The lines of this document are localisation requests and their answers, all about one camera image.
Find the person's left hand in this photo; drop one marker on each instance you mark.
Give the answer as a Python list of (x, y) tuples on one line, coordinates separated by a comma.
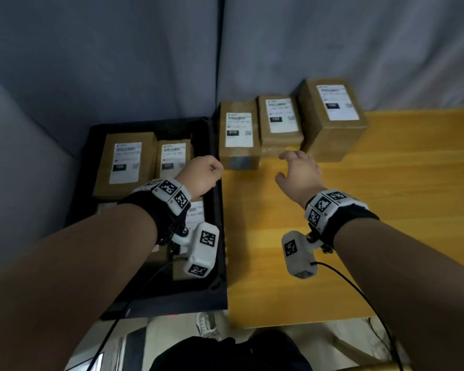
[(201, 175)]

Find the person's right hand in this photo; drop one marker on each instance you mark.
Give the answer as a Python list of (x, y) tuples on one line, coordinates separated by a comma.
[(303, 179)]

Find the plain cardboard box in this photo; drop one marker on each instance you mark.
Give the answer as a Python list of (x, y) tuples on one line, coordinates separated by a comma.
[(174, 154)]

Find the black plastic crate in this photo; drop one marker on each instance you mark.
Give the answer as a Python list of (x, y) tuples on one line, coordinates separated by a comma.
[(218, 212)]

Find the yellow taped labelled cardboard box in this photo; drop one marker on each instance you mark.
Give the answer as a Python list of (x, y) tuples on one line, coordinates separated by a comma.
[(280, 115)]

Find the parcel labelled 150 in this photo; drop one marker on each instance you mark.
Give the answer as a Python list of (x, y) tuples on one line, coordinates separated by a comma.
[(100, 181)]

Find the person's right forearm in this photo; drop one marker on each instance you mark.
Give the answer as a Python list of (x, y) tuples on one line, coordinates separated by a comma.
[(410, 289)]

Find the person's left forearm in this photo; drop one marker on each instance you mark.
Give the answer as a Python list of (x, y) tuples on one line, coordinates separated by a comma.
[(62, 289)]

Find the person's white shoe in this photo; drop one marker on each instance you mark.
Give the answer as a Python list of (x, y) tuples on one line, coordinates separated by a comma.
[(207, 324)]

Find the person's black garment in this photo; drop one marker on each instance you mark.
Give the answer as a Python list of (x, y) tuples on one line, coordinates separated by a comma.
[(236, 355)]

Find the black wristband with marker tags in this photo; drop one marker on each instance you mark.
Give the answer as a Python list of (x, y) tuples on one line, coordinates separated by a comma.
[(352, 220), (154, 212)]

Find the dark metal stand frame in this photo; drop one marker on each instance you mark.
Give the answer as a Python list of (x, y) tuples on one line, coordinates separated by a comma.
[(135, 351)]

